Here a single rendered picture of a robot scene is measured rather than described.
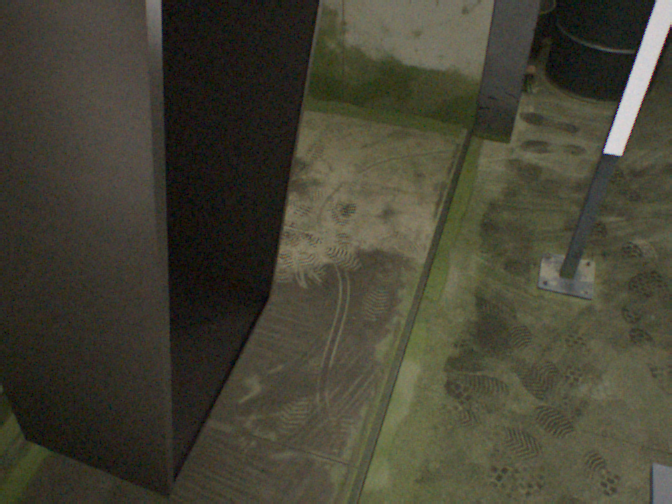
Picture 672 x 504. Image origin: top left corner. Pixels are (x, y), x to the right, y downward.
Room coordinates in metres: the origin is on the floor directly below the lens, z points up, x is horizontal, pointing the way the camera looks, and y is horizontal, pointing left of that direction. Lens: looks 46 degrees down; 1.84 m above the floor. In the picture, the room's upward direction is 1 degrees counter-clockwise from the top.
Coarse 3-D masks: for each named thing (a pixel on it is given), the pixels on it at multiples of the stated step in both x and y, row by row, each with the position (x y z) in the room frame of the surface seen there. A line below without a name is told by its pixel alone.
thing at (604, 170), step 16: (608, 160) 1.65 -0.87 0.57; (592, 176) 1.69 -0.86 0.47; (608, 176) 1.64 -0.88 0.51; (592, 192) 1.65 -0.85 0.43; (592, 208) 1.64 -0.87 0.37; (576, 224) 1.68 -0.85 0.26; (592, 224) 1.64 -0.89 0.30; (576, 240) 1.65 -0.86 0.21; (576, 256) 1.64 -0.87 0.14; (560, 272) 1.67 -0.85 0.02
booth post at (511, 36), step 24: (504, 0) 2.57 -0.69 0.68; (528, 0) 2.54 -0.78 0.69; (504, 24) 2.56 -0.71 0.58; (528, 24) 2.53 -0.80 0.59; (504, 48) 2.56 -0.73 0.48; (528, 48) 2.52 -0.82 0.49; (504, 72) 2.55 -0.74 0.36; (480, 96) 2.58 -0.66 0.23; (504, 96) 2.54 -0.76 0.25; (480, 120) 2.57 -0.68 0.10; (504, 120) 2.54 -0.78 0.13
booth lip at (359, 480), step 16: (464, 144) 2.47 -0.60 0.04; (448, 192) 2.13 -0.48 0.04; (448, 208) 2.03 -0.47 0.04; (432, 240) 1.84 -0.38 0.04; (432, 256) 1.75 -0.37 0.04; (416, 288) 1.58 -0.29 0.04; (416, 304) 1.51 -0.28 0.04; (400, 352) 1.30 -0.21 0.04; (384, 400) 1.11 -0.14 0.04; (384, 416) 1.07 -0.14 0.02; (368, 448) 0.95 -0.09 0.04; (368, 464) 0.90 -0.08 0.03; (352, 496) 0.80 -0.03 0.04
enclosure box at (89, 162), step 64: (0, 0) 0.58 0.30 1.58; (64, 0) 0.55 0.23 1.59; (128, 0) 0.53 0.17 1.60; (192, 0) 1.20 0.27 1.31; (256, 0) 1.16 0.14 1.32; (320, 0) 1.10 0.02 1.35; (0, 64) 0.59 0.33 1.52; (64, 64) 0.56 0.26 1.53; (128, 64) 0.54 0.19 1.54; (192, 64) 1.21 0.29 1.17; (256, 64) 1.16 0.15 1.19; (0, 128) 0.60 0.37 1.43; (64, 128) 0.57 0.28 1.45; (128, 128) 0.55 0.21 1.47; (192, 128) 1.22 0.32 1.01; (256, 128) 1.17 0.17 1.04; (0, 192) 0.62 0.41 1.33; (64, 192) 0.58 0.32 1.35; (128, 192) 0.55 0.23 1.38; (192, 192) 1.23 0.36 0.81; (256, 192) 1.18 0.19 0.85; (0, 256) 0.64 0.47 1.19; (64, 256) 0.60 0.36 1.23; (128, 256) 0.57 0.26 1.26; (192, 256) 1.25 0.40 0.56; (256, 256) 1.19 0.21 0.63; (0, 320) 0.66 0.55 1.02; (64, 320) 0.62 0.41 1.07; (128, 320) 0.58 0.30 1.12; (192, 320) 1.08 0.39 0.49; (256, 320) 1.10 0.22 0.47; (64, 384) 0.65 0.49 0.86; (128, 384) 0.60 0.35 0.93; (192, 384) 0.89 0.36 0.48; (64, 448) 0.69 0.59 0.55; (128, 448) 0.63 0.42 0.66; (192, 448) 0.72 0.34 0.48
